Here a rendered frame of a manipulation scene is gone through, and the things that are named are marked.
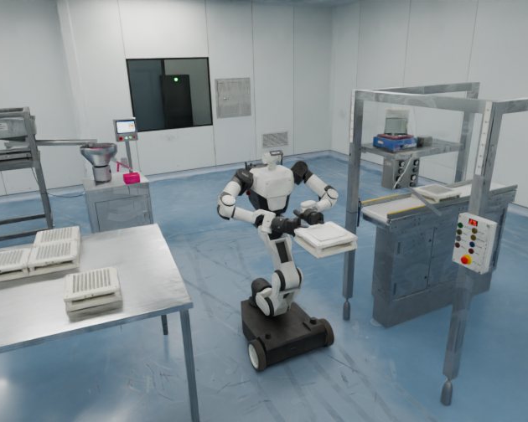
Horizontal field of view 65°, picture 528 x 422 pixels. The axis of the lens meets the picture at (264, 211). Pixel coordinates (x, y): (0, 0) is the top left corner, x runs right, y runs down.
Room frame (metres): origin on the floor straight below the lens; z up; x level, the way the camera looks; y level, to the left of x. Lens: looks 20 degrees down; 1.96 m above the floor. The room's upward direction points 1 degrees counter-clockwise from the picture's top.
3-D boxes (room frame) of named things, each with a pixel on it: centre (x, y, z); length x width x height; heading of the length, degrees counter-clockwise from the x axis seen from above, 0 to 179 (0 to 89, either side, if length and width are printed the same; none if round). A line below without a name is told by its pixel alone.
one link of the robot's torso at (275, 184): (2.66, -0.03, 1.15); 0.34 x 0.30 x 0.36; 115
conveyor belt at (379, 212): (2.96, -1.36, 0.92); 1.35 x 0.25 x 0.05; 116
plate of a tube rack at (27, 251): (2.04, 1.42, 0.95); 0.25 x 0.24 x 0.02; 21
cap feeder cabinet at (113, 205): (4.35, 1.61, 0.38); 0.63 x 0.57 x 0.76; 117
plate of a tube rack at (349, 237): (2.04, -0.32, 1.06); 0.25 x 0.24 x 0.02; 115
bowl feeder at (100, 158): (4.38, 1.68, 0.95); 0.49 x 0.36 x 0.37; 117
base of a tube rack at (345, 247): (2.04, -0.32, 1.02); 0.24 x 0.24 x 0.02; 25
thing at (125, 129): (4.57, 1.49, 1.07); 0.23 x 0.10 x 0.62; 117
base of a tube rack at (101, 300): (1.78, 0.85, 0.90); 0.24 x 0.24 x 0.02; 21
